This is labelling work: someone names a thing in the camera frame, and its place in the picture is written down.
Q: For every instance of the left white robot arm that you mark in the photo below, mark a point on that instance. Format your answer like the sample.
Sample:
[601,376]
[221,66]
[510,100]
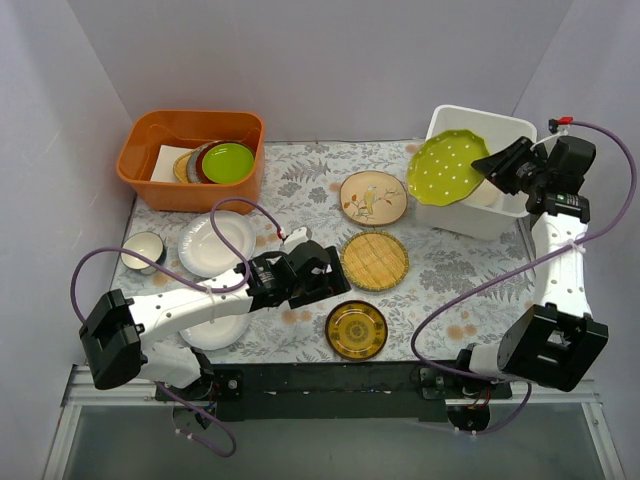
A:
[165,320]

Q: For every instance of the green polka dot plate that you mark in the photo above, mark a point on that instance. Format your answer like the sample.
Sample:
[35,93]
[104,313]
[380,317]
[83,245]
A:
[440,173]

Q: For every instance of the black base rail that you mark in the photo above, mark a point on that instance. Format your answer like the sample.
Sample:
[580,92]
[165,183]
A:
[398,389]

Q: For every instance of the floral patterned table mat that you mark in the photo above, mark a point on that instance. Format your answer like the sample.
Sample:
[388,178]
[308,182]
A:
[451,296]

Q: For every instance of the beige bird plate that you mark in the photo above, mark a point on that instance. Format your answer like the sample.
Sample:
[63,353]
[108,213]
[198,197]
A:
[373,198]

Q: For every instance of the white dark-rimmed bowl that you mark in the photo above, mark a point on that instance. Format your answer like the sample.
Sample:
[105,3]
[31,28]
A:
[148,244]

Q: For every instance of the beige green leaf plate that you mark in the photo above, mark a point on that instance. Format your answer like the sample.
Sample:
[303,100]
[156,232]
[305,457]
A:
[486,195]

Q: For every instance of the white scalloped plate back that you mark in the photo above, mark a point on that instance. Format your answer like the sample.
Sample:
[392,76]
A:
[201,251]

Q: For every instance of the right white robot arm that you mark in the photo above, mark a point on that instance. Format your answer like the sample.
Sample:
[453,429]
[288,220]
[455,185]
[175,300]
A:
[556,340]

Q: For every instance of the woven plate in bin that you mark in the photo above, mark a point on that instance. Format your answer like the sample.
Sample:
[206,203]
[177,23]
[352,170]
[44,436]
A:
[180,167]

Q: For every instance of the dark brown plate in bin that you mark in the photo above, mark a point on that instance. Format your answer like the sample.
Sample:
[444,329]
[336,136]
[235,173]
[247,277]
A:
[203,178]

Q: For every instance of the white scalloped plate front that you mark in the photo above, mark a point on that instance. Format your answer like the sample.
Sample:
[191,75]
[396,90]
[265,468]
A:
[217,334]

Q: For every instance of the aluminium frame rail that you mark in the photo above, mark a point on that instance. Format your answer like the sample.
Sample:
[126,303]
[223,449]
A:
[552,345]

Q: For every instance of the grey plate in bin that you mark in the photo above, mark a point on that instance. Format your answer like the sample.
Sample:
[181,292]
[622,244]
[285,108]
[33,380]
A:
[191,168]

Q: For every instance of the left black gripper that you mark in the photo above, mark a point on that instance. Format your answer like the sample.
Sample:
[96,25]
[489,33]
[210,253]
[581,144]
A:
[323,282]

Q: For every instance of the yellow brown patterned plate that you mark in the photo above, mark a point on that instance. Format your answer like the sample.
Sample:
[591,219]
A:
[356,330]

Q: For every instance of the white paper sheet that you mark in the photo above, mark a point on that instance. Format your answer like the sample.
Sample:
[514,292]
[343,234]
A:
[163,169]

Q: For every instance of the woven bamboo tray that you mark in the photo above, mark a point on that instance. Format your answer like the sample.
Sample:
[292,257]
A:
[375,261]

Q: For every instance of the orange plastic bin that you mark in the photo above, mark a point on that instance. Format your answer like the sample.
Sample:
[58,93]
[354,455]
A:
[189,129]

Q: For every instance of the white plastic bin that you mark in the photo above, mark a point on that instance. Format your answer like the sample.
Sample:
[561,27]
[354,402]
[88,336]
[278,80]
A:
[498,131]

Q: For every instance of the white scalloped plate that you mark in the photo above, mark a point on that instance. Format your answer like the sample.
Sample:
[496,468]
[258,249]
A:
[201,251]
[217,334]

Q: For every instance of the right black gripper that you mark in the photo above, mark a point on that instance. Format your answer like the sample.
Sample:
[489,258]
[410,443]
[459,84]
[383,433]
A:
[511,167]

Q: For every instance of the lime green plate in bin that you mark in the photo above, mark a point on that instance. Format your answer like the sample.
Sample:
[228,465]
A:
[227,163]

